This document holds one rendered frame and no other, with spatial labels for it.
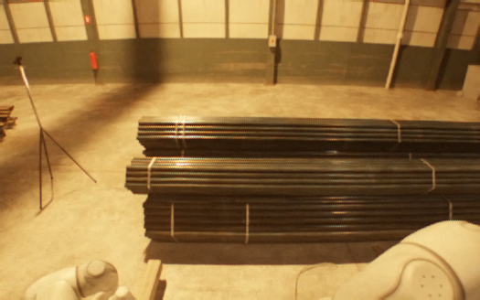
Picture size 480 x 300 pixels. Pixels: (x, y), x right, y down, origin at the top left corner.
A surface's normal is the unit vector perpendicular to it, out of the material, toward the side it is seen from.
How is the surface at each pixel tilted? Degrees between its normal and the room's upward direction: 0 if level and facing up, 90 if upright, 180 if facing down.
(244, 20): 90
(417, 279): 26
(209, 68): 90
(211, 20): 90
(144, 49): 90
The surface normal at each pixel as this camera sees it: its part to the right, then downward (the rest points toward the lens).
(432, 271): -0.04, -0.59
